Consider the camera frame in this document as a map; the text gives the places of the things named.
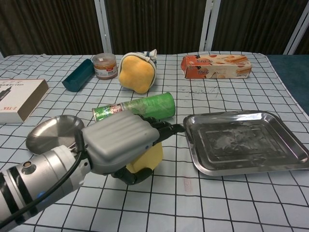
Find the orange biscuit box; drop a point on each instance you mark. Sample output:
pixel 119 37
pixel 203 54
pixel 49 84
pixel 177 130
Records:
pixel 217 67

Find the teal plastic container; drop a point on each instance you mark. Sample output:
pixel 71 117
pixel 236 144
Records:
pixel 77 77

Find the rectangular steel tray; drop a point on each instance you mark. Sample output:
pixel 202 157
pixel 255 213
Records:
pixel 241 145

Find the round metal dish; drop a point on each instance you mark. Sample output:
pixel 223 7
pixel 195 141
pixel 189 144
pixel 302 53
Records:
pixel 53 130

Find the green chip can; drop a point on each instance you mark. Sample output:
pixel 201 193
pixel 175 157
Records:
pixel 144 104

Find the yellow foam block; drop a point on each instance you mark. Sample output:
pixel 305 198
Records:
pixel 149 159

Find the white partition frame post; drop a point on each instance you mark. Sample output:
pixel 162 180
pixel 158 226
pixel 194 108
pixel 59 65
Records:
pixel 295 36
pixel 104 29
pixel 208 24

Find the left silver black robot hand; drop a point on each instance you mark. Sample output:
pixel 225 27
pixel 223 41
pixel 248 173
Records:
pixel 116 140

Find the yellow plush toy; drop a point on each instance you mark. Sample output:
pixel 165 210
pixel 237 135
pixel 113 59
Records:
pixel 135 72

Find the clear jar brown contents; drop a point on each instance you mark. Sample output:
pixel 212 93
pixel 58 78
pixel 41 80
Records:
pixel 105 67

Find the white checkered tablecloth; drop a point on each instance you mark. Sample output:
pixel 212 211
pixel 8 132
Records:
pixel 169 205

